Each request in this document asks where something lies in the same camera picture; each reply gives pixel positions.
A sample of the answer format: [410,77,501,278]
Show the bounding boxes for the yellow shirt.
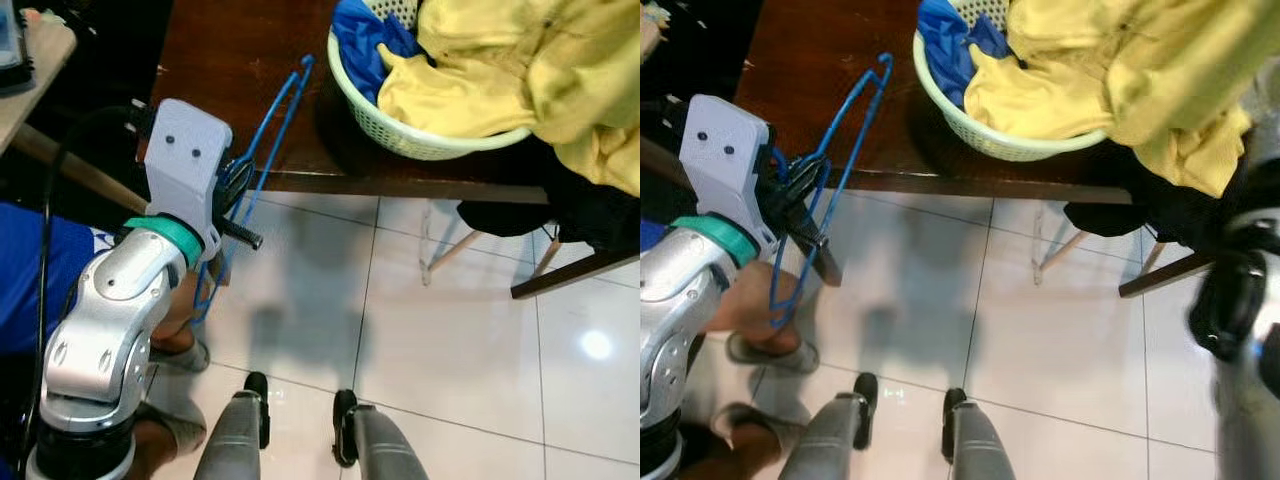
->
[965,0,1280,199]
[378,0,641,198]

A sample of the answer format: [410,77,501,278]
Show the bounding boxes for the grey slipper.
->
[727,332,821,374]
[135,400,208,453]
[712,402,803,448]
[150,335,212,374]

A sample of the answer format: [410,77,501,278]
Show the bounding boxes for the blue cloth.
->
[332,0,423,106]
[917,0,1013,111]

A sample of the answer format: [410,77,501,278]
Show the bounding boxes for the green plastic laundry basket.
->
[328,0,536,163]
[912,0,1113,164]

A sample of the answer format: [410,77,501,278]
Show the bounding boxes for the chair with wooden legs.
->
[420,198,563,288]
[1030,203,1201,288]

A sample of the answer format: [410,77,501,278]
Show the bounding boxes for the grey left robot leg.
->
[778,372,881,480]
[193,372,273,480]

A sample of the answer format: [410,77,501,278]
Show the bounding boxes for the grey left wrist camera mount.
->
[678,93,779,263]
[143,97,234,263]

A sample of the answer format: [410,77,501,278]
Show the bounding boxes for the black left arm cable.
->
[18,103,153,471]

